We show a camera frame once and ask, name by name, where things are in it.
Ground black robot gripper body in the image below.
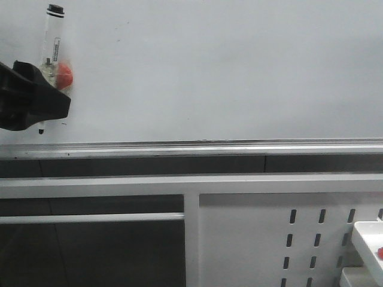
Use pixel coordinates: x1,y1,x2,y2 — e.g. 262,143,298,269
1,61,71,131

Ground red round magnet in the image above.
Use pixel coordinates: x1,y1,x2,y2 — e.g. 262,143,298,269
56,62,73,90

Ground white whiteboard marker pen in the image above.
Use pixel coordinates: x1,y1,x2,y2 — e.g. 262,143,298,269
37,4,66,135

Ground white whiteboard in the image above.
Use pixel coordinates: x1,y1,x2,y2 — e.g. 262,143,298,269
1,1,382,144

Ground white perforated metal panel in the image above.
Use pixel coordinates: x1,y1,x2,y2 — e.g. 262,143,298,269
199,192,382,286

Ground white plastic bin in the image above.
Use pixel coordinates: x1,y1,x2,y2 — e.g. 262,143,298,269
339,267,379,287
351,221,382,286

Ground lower white plastic bin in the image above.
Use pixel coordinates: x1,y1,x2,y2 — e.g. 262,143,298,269
339,267,379,287

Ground small red object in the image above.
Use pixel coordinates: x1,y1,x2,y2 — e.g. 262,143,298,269
376,248,383,260

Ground white metal frame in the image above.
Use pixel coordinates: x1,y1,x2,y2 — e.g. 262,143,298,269
1,174,382,286

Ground aluminium whiteboard tray rail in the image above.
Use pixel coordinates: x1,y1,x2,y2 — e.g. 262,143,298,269
1,139,382,160

